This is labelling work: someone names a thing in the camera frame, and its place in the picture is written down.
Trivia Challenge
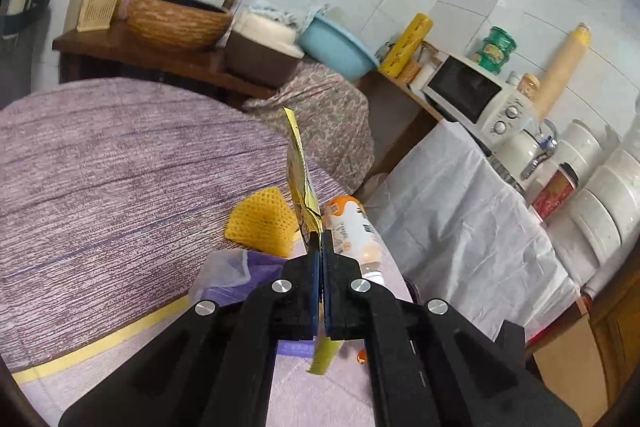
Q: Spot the tall paper cup stack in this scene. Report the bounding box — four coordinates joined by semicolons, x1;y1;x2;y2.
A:
532;23;592;120

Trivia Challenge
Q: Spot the clear plastic bag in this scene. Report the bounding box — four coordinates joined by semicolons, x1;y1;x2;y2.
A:
189;248;256;308

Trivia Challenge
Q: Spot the white cloth cover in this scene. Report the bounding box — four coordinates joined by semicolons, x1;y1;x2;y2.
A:
362;119;583;340

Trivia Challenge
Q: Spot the teal cup holder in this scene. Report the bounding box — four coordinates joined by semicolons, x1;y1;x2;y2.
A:
0;0;51;40

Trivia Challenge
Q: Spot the red paper cup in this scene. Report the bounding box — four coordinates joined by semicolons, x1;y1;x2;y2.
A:
531;162;580;223

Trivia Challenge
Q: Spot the glass jar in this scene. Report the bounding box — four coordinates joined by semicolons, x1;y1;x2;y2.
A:
407;52;441;92

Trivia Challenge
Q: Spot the white kettle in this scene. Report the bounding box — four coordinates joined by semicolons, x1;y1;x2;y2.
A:
492;119;560;188

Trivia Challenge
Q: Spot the white plastic bottle orange label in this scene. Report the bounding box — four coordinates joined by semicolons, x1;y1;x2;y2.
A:
322;195;388;288

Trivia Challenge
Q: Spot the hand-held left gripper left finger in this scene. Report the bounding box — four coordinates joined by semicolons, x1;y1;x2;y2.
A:
59;231;321;427

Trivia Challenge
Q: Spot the brown white rice cooker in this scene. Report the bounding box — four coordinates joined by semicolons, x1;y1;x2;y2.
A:
224;9;303;88

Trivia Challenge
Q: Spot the stack of white bowls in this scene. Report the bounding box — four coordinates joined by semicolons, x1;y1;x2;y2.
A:
545;104;640;293

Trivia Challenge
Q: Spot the black chair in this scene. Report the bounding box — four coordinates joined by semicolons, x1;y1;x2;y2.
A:
492;321;527;360

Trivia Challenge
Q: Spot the yellow wrapped roll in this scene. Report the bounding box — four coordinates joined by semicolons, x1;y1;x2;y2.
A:
378;13;433;78

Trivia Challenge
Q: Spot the blue plastic basin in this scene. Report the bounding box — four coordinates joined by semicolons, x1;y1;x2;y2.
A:
298;9;381;82

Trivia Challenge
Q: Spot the orange lid jar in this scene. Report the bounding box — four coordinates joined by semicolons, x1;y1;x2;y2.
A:
517;73;541;100

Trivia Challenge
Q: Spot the yellow packet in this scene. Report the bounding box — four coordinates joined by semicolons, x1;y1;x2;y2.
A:
283;107;346;377

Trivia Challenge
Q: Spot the beige chopstick holder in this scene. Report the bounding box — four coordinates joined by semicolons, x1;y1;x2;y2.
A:
76;0;121;32

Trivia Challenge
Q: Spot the light blue towel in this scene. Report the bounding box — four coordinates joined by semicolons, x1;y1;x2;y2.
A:
247;0;328;28

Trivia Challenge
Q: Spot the woven pattern basin sink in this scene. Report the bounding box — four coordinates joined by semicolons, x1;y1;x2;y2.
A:
125;0;233;52

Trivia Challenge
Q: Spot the dark wooden counter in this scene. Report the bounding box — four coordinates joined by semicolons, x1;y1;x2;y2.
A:
52;24;281;100

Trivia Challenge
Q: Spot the patterned cloth cover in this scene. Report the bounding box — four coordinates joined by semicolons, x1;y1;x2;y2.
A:
242;57;376;195

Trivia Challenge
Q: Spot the yellow foam mesh net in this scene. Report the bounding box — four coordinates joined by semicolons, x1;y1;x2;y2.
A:
225;186;301;258

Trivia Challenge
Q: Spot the white microwave oven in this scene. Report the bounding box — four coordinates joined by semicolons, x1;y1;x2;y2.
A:
422;53;541;142

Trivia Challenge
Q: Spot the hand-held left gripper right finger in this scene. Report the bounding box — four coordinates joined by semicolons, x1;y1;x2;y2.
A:
322;229;583;427

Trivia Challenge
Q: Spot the wooden side cabinet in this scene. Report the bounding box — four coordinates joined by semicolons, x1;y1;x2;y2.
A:
350;72;446;202

